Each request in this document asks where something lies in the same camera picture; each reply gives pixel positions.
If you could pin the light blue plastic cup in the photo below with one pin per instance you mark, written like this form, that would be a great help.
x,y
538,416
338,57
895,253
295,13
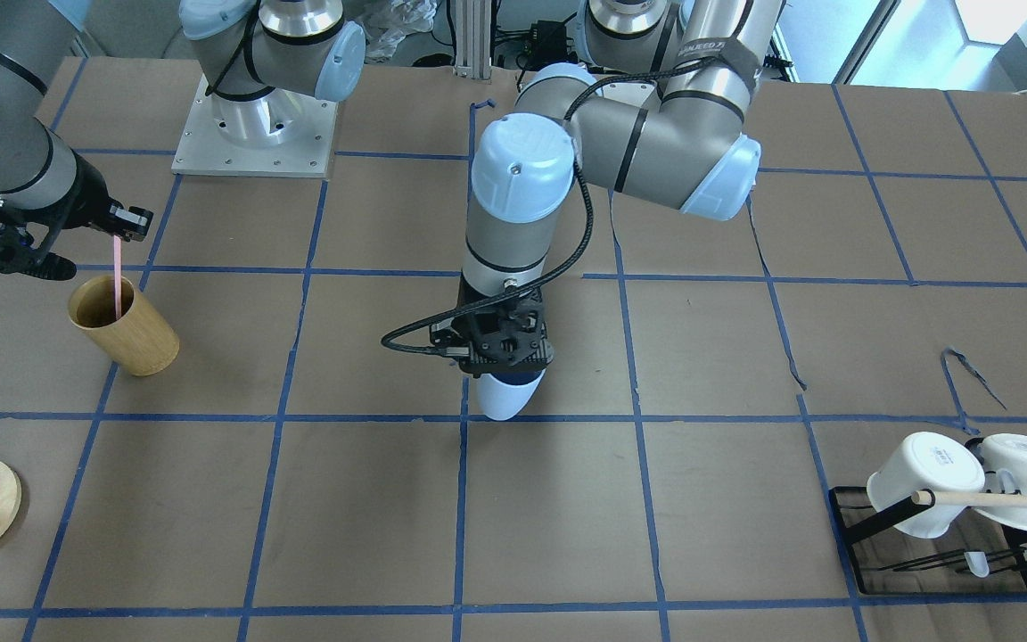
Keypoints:
x,y
501,396

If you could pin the pink chopstick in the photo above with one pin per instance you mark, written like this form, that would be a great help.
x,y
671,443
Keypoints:
x,y
117,277

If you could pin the wooden rack dowel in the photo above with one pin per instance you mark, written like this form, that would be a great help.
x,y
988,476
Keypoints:
x,y
968,499

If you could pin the bamboo cylinder holder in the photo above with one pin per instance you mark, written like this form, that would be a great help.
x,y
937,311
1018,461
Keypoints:
x,y
124,324

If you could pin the black wire cup rack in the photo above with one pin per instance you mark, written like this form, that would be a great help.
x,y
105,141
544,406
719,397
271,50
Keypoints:
x,y
907,549

